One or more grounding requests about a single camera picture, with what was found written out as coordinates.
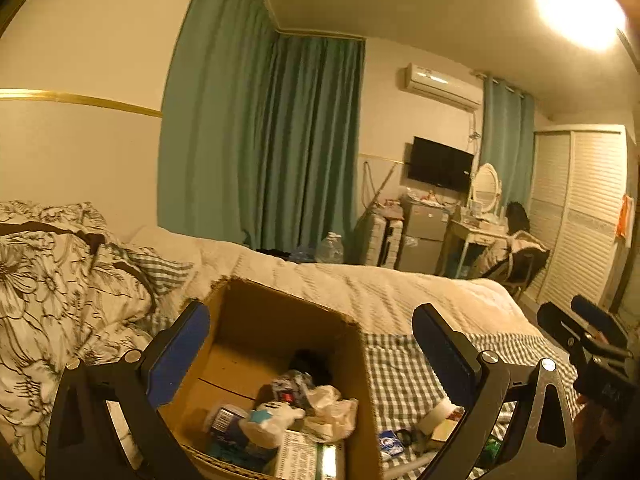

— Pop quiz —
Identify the white bear plush toy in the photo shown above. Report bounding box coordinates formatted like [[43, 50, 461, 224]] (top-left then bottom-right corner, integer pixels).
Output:
[[239, 401, 306, 448]]

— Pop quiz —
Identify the red white medicine box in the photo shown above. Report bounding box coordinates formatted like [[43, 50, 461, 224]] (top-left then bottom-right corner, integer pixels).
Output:
[[430, 418, 458, 448]]

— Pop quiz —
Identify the green snack wrapper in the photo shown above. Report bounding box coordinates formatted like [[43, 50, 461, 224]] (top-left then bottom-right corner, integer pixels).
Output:
[[476, 434, 502, 469]]

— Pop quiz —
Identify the checkered bed sheet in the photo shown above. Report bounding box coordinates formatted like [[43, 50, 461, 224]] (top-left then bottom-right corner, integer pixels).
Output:
[[362, 330, 586, 480]]

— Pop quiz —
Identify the blue white tissue pack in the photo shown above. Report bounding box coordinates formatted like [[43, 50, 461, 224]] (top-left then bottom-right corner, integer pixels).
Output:
[[378, 429, 412, 462]]

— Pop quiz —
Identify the chair with clothes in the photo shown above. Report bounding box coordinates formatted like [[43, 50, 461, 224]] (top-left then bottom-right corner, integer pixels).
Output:
[[468, 202, 551, 300]]

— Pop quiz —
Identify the cream fluffy blanket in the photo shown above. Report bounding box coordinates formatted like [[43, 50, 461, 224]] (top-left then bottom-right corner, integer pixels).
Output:
[[129, 226, 541, 336]]

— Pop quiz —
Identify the orange hanging cloth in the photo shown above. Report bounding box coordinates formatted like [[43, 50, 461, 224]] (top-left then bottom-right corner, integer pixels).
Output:
[[615, 194, 634, 248]]

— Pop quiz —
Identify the white dressing table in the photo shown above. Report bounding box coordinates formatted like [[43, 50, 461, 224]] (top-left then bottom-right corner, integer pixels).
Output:
[[436, 219, 508, 278]]

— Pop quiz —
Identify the floral pillow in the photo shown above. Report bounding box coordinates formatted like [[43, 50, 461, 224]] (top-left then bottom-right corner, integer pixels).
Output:
[[0, 199, 196, 480]]

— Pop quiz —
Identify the grey mini fridge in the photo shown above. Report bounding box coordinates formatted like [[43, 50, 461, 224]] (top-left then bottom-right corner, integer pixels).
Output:
[[396, 197, 449, 274]]

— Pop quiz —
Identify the white crate shelf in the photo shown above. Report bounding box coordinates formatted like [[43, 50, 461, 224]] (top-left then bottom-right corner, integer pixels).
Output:
[[359, 209, 404, 269]]

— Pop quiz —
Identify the white louvered wardrobe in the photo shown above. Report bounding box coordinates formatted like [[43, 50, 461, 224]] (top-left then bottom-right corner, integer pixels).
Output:
[[525, 124, 634, 309]]

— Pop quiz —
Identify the brown cardboard box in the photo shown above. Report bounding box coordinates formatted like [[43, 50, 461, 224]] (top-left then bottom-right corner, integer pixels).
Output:
[[160, 278, 382, 479]]

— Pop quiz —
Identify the oval vanity mirror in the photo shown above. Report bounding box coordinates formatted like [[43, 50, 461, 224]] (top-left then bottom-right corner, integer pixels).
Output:
[[469, 162, 502, 214]]

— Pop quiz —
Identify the clear water jug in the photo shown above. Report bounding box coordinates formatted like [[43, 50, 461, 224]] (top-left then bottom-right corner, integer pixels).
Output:
[[314, 232, 344, 264]]

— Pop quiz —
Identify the green curtain right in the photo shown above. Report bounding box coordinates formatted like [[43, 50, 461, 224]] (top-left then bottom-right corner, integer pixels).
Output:
[[480, 76, 535, 206]]

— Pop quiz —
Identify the green curtain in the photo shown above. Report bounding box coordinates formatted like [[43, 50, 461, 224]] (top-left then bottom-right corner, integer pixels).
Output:
[[480, 76, 535, 206], [157, 0, 366, 252]]

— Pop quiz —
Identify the white air conditioner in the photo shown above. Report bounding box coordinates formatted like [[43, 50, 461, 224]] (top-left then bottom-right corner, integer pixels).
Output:
[[405, 63, 483, 112]]

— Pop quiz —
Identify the green curtain left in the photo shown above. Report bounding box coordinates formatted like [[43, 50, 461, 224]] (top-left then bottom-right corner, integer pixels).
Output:
[[157, 0, 366, 252]]

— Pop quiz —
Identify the ceiling lamp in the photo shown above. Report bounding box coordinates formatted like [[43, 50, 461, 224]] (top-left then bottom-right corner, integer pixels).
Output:
[[536, 0, 626, 53]]

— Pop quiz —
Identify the black wall television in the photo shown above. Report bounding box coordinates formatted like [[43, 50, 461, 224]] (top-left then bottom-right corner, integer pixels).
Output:
[[407, 136, 474, 193]]

